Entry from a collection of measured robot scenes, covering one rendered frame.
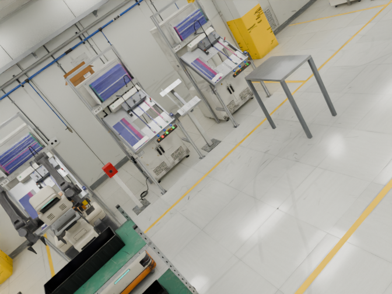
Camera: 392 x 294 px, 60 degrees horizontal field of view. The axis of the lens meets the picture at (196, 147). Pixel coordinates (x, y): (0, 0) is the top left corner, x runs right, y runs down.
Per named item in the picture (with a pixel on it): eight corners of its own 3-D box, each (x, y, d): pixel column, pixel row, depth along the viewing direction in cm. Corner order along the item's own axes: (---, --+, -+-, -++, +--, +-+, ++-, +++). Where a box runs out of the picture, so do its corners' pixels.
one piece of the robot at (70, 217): (63, 240, 311) (47, 224, 302) (88, 219, 318) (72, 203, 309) (66, 247, 297) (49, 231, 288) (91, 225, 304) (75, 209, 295)
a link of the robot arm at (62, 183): (45, 153, 293) (35, 161, 290) (42, 150, 288) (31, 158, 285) (74, 186, 278) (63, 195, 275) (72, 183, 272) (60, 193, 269)
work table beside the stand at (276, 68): (310, 139, 383) (280, 79, 350) (272, 128, 445) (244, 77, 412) (337, 114, 392) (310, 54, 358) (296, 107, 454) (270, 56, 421)
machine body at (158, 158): (192, 154, 513) (169, 122, 487) (157, 185, 495) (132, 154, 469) (174, 147, 570) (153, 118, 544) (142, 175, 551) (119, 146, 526)
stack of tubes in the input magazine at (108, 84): (132, 79, 467) (120, 62, 456) (102, 101, 453) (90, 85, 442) (129, 79, 478) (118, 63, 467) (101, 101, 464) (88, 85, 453)
